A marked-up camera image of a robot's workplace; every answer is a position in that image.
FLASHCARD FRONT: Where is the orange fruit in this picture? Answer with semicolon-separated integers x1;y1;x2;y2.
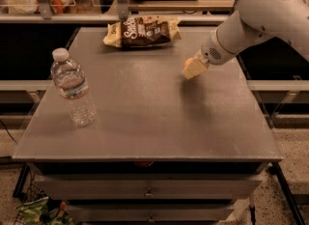
183;58;193;68

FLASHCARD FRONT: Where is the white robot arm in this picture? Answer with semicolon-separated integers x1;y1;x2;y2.
182;0;309;79

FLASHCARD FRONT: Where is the brown chip bag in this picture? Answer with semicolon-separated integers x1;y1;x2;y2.
103;16;182;48

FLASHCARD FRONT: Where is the green snack bag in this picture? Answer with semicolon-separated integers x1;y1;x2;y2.
15;197;75;225

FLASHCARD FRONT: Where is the clear plastic water bottle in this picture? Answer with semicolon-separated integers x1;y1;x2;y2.
50;48;96;127

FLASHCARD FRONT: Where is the upper grey drawer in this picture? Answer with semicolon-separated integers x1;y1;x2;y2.
35;175;262;201

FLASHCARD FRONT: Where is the grey drawer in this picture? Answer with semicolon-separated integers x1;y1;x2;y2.
66;204;234;223
35;175;262;201

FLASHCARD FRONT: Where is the lower grey drawer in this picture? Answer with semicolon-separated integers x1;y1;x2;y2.
66;204;234;223

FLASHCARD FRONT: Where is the black wire basket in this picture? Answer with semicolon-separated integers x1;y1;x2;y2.
13;167;49;225

